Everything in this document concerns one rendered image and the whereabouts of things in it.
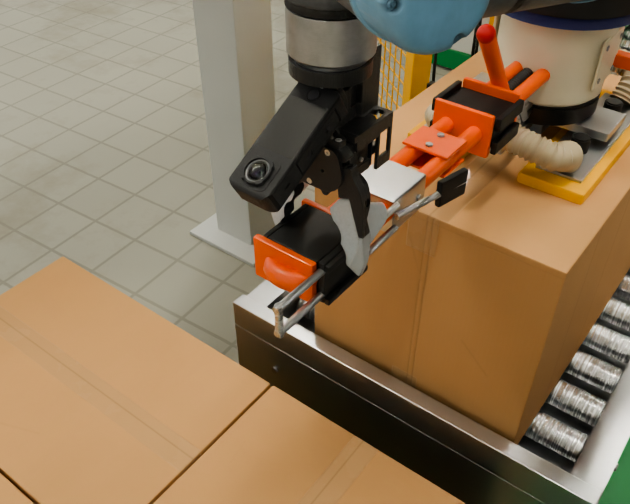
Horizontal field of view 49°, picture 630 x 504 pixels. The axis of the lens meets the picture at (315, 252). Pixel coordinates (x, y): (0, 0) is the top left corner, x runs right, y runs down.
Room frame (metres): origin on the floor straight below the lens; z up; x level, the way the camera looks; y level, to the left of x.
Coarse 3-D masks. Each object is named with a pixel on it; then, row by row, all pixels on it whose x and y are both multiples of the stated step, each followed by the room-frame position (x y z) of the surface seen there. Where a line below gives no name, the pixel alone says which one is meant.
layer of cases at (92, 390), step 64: (0, 320) 0.96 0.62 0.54; (64, 320) 0.96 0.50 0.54; (128, 320) 0.96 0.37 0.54; (0, 384) 0.80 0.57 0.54; (64, 384) 0.80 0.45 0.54; (128, 384) 0.80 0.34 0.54; (192, 384) 0.80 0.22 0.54; (256, 384) 0.80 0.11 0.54; (0, 448) 0.67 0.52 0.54; (64, 448) 0.67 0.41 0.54; (128, 448) 0.67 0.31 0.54; (192, 448) 0.67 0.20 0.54; (256, 448) 0.67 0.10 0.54; (320, 448) 0.67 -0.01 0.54
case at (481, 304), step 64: (320, 192) 0.88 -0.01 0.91; (512, 192) 0.82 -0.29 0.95; (384, 256) 0.80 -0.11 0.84; (448, 256) 0.74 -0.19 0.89; (512, 256) 0.69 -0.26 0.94; (576, 256) 0.68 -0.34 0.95; (320, 320) 0.88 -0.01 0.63; (384, 320) 0.80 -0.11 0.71; (448, 320) 0.73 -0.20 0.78; (512, 320) 0.67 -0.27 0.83; (576, 320) 0.78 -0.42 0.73; (448, 384) 0.72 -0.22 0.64; (512, 384) 0.66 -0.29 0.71
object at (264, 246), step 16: (304, 208) 0.57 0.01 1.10; (320, 208) 0.57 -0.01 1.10; (288, 224) 0.55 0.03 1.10; (304, 224) 0.55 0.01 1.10; (320, 224) 0.55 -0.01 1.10; (256, 240) 0.52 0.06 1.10; (272, 240) 0.52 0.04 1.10; (288, 240) 0.52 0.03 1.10; (304, 240) 0.52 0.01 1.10; (320, 240) 0.52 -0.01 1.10; (336, 240) 0.52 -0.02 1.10; (256, 256) 0.52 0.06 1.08; (272, 256) 0.51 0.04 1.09; (288, 256) 0.50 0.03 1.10; (304, 256) 0.50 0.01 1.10; (320, 256) 0.50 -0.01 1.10; (256, 272) 0.53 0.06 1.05; (304, 272) 0.49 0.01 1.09
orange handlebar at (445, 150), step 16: (512, 64) 0.95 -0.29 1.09; (624, 64) 0.97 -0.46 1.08; (528, 80) 0.89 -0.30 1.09; (544, 80) 0.91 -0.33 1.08; (528, 96) 0.87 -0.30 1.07; (432, 128) 0.75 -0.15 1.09; (448, 128) 0.77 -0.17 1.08; (416, 144) 0.72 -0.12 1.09; (432, 144) 0.71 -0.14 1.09; (448, 144) 0.72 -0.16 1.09; (464, 144) 0.72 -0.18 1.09; (400, 160) 0.69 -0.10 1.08; (416, 160) 0.72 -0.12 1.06; (432, 160) 0.69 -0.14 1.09; (448, 160) 0.69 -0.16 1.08; (432, 176) 0.66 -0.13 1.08; (384, 224) 0.58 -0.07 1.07; (272, 272) 0.49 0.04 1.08; (288, 272) 0.49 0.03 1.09; (288, 288) 0.48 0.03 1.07
